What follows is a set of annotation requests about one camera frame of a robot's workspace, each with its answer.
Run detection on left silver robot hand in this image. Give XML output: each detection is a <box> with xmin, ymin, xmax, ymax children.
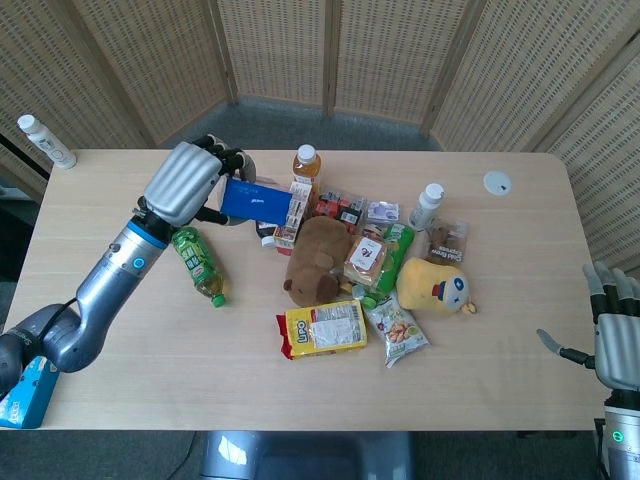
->
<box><xmin>143</xmin><ymin>134</ymin><xmax>258</xmax><ymax>228</ymax></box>

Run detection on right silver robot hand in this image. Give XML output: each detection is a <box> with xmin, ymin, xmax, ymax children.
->
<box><xmin>536</xmin><ymin>261</ymin><xmax>640</xmax><ymax>392</ymax></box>

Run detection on blue Oreo cookie box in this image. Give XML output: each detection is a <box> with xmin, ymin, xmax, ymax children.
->
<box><xmin>220</xmin><ymin>178</ymin><xmax>294</xmax><ymax>228</ymax></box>

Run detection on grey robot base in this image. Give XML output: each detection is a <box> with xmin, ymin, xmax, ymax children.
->
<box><xmin>198</xmin><ymin>430</ymin><xmax>416</xmax><ymax>480</ymax></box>

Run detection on green tea bottle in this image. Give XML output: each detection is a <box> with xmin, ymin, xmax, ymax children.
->
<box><xmin>171</xmin><ymin>226</ymin><xmax>228</xmax><ymax>308</ymax></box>

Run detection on dark grape juice carton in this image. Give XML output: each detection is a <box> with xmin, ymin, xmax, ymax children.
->
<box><xmin>256</xmin><ymin>221</ymin><xmax>279</xmax><ymax>250</ymax></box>

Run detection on red and white carton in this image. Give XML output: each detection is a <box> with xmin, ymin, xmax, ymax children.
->
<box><xmin>273</xmin><ymin>180</ymin><xmax>315</xmax><ymax>257</ymax></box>

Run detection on orange drink bottle white cap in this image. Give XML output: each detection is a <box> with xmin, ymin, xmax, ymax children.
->
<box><xmin>291</xmin><ymin>144</ymin><xmax>322</xmax><ymax>195</ymax></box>

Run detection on white bottle with grey print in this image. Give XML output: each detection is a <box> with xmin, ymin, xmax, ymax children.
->
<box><xmin>16</xmin><ymin>114</ymin><xmax>78</xmax><ymax>171</ymax></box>

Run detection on brown capybara plush toy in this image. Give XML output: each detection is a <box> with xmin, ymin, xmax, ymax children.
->
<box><xmin>282</xmin><ymin>216</ymin><xmax>355</xmax><ymax>307</ymax></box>

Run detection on red and black snack pack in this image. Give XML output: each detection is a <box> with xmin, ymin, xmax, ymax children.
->
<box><xmin>313</xmin><ymin>187</ymin><xmax>367</xmax><ymax>234</ymax></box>

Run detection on woven folding screen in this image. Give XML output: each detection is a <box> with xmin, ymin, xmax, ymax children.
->
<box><xmin>0</xmin><ymin>0</ymin><xmax>640</xmax><ymax>321</ymax></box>

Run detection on yellow plush toy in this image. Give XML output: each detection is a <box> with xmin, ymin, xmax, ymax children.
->
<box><xmin>396</xmin><ymin>256</ymin><xmax>478</xmax><ymax>317</ymax></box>

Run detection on cold brew espresso pouch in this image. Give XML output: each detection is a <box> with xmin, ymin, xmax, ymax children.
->
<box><xmin>425</xmin><ymin>218</ymin><xmax>470</xmax><ymax>265</ymax></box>

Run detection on wrapped sandwich bread pack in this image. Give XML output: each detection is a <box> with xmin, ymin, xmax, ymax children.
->
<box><xmin>342</xmin><ymin>229</ymin><xmax>392</xmax><ymax>290</ymax></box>

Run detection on small purple packet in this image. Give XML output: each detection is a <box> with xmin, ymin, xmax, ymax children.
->
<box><xmin>366</xmin><ymin>200</ymin><xmax>402</xmax><ymax>225</ymax></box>

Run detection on yellow Lipo cracker pack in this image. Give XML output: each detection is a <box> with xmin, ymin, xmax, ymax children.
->
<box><xmin>276</xmin><ymin>299</ymin><xmax>369</xmax><ymax>362</ymax></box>

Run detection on nut snack bag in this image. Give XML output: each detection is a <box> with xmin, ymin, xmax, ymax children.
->
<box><xmin>363</xmin><ymin>293</ymin><xmax>431</xmax><ymax>369</ymax></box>

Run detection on green snack tube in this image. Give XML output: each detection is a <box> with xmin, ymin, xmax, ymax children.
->
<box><xmin>352</xmin><ymin>223</ymin><xmax>416</xmax><ymax>307</ymax></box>

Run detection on white bottle with teal label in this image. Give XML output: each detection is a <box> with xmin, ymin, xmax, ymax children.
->
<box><xmin>408</xmin><ymin>183</ymin><xmax>445</xmax><ymax>233</ymax></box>

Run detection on light blue box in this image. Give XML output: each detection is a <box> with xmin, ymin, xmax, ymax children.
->
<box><xmin>0</xmin><ymin>355</ymin><xmax>62</xmax><ymax>430</ymax></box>

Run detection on black floor cable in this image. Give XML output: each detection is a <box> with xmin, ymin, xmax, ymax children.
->
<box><xmin>172</xmin><ymin>431</ymin><xmax>200</xmax><ymax>480</ymax></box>

